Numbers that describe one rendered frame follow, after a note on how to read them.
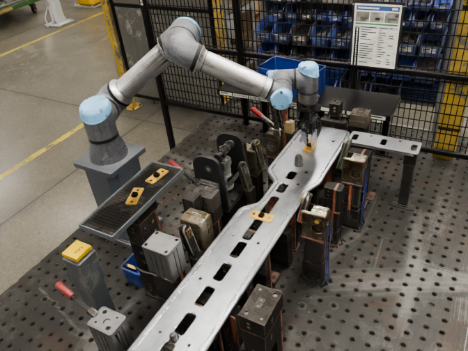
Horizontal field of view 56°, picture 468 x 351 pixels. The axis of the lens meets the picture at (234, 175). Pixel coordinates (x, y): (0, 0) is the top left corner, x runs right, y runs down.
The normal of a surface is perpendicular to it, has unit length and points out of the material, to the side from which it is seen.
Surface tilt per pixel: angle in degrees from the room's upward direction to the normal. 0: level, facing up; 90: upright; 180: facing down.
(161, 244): 0
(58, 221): 0
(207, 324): 0
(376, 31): 90
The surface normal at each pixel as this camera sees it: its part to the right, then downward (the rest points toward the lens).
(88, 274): 0.87, 0.22
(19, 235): -0.09, -0.81
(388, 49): -0.48, 0.54
